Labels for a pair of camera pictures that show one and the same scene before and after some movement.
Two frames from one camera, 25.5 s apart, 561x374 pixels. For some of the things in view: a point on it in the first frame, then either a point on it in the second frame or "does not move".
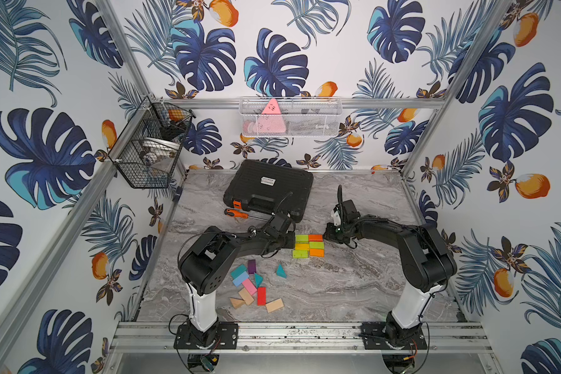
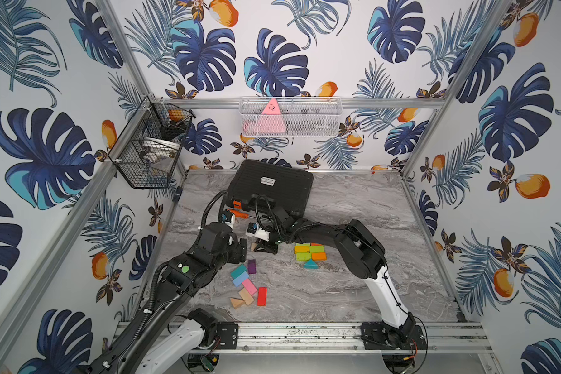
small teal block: x=258 y=280 -> x=311 y=264
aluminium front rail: x=451 y=336 does not move
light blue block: x=241 y=278 does not move
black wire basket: x=148 y=150 does not move
